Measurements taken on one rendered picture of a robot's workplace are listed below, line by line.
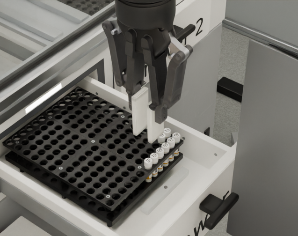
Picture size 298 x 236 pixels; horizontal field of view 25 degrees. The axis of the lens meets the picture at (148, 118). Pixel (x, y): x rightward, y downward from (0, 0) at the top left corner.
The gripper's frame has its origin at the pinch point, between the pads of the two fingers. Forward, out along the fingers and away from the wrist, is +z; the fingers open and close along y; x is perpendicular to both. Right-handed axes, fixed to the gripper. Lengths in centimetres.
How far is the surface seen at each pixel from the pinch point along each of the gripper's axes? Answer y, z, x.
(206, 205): 11.6, 9.3, -1.9
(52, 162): -12.2, 9.9, -8.2
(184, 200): 9.5, 7.6, -4.2
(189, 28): -15.4, 8.5, 32.2
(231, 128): -44, 99, 103
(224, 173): 10.6, 8.7, 4.3
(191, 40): -19.0, 16.1, 38.4
